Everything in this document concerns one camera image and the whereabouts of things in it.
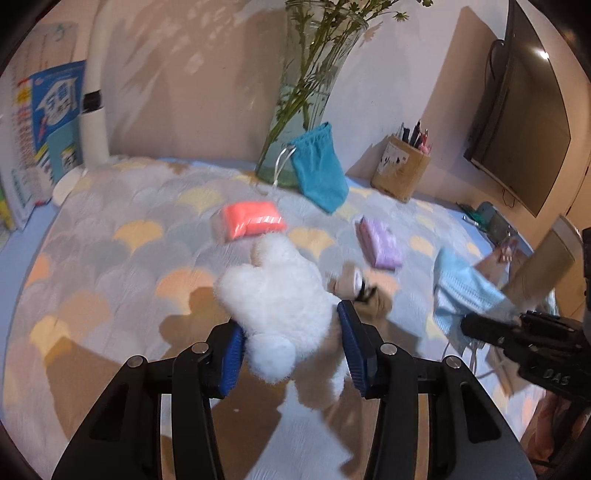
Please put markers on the row of colourful books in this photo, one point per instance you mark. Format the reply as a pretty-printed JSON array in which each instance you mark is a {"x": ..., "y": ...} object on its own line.
[{"x": 5, "y": 203}]

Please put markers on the light blue knitted cloth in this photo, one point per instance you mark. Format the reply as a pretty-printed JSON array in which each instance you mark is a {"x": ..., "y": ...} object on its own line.
[{"x": 466, "y": 290}]

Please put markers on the white plush toy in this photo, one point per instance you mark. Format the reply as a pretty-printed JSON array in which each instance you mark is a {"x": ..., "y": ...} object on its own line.
[{"x": 277, "y": 295}]

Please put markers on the cardboard pen holder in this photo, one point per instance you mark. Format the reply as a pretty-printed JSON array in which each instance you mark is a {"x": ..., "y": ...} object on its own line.
[{"x": 399, "y": 170}]

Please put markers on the green flower stems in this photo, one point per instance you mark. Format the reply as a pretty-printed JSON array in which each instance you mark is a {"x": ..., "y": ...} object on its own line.
[{"x": 318, "y": 50}]

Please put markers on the beige wooden post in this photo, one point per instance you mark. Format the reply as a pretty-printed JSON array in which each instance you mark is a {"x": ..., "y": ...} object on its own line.
[{"x": 540, "y": 263}]

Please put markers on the blue book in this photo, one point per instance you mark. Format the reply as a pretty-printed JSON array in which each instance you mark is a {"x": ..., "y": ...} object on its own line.
[{"x": 60, "y": 106}]

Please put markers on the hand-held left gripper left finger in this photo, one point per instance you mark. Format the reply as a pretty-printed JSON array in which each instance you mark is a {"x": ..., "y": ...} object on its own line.
[{"x": 231, "y": 360}]

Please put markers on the small beige plush toy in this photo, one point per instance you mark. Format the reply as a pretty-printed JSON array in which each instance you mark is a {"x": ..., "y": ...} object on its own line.
[{"x": 346, "y": 281}]

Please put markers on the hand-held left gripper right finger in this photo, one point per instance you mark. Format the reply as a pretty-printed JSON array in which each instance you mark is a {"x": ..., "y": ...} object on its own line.
[{"x": 353, "y": 341}]

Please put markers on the orange soft packet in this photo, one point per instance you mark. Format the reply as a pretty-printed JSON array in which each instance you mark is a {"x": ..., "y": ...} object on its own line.
[{"x": 249, "y": 219}]

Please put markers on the person's bare foot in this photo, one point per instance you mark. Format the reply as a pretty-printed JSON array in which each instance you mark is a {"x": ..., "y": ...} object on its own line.
[{"x": 502, "y": 249}]

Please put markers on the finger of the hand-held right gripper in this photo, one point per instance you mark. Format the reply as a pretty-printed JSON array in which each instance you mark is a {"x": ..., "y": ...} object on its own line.
[{"x": 489, "y": 328}]

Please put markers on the glass vase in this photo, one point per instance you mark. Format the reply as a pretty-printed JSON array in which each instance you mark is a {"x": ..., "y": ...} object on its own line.
[{"x": 300, "y": 92}]

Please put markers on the purple soft packet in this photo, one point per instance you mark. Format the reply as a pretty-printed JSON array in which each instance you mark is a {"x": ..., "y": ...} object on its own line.
[{"x": 381, "y": 242}]

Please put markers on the dark flat monitor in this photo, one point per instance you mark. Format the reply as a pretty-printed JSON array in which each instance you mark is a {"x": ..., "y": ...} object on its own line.
[{"x": 521, "y": 106}]

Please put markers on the white desk lamp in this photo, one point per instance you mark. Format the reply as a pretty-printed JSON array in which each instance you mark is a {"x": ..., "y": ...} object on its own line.
[{"x": 94, "y": 134}]

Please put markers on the bunch of pens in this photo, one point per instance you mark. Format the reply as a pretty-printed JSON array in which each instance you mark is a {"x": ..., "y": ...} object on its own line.
[{"x": 415, "y": 136}]

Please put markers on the grey green desk item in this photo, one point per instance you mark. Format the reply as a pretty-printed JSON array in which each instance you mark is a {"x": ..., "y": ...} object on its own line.
[{"x": 489, "y": 221}]

